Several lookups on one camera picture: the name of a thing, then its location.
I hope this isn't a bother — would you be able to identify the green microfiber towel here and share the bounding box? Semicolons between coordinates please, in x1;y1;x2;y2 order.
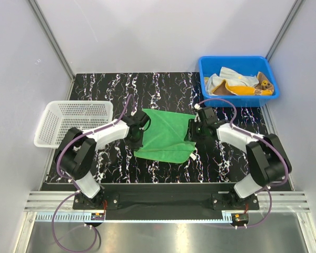
134;109;195;163

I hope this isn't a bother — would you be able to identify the aluminium frame post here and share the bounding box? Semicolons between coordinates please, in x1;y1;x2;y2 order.
265;0;305;62
27;0;75;80

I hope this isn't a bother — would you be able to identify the black marble pattern mat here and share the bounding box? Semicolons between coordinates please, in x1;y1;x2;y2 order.
41;72;292;190

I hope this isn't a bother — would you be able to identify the blue plastic bin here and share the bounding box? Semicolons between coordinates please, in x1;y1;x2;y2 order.
198;55;280;108

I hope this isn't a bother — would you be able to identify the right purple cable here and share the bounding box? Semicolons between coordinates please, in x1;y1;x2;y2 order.
194;98;289;229

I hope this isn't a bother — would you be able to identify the small circuit board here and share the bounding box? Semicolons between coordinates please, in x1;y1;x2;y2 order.
91;212;105;220
232;213;249;223

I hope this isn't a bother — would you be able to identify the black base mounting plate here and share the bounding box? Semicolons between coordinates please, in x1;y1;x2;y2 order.
73;183;260;222

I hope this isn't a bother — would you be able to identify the left small circuit board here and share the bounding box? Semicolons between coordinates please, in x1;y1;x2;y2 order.
91;212;105;220

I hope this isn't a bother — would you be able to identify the light grey towel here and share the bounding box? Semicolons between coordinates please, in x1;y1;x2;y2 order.
204;67;259;93

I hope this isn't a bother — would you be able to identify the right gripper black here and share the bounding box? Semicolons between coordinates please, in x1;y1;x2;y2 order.
184;119;207;142

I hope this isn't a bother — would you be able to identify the purple cable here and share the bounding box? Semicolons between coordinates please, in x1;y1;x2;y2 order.
51;94;135;250
194;98;289;229

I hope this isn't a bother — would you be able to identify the right aluminium frame post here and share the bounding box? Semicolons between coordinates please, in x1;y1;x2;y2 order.
265;0;305;62

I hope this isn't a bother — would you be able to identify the brown yellow towel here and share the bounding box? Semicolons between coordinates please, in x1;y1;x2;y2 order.
208;72;274;96

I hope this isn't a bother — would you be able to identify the left aluminium frame post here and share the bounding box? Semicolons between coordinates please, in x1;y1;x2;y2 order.
27;0;75;80

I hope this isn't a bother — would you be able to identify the white perforated plastic basket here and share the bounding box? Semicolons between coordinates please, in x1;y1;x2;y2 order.
34;101;113;149

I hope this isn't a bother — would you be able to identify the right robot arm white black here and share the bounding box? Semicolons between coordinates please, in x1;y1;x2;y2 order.
185;104;292;209

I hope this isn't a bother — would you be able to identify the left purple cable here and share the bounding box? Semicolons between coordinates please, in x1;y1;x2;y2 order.
51;94;135;250

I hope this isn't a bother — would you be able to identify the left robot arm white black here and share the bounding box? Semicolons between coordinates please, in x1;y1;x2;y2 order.
54;111;151;209

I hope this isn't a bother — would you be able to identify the aluminium rail front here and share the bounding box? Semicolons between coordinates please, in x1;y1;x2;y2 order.
25;191;310;212

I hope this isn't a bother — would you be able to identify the right small circuit board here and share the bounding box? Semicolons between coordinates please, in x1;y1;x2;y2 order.
232;213;249;223

